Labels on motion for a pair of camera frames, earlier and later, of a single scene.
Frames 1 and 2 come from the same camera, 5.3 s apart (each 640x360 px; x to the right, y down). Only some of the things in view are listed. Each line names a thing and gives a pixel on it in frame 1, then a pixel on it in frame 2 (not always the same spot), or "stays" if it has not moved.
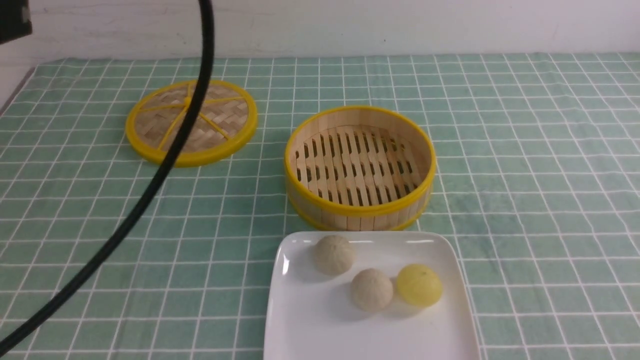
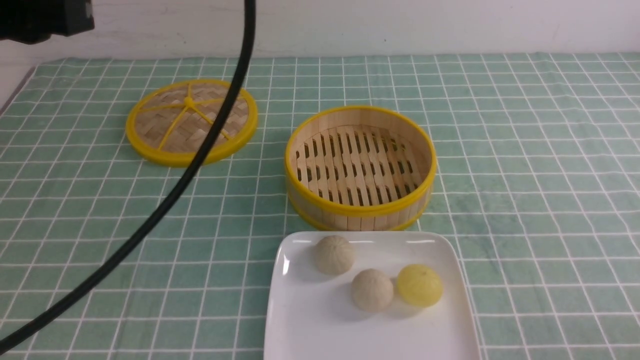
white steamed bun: x=333 y=255 stays
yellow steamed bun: x=418 y=286 stays
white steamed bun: x=371 y=290 stays
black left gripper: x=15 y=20 -> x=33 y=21
